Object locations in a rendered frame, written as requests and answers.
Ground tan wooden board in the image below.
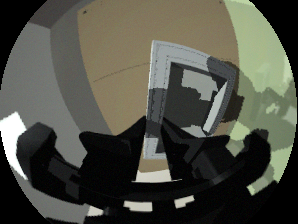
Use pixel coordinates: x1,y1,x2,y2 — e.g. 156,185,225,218
77,0,239,136

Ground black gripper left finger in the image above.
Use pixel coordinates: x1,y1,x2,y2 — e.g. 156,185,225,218
78,116,146,181

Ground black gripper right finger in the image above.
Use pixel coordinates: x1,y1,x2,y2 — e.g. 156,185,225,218
161,117,231,181

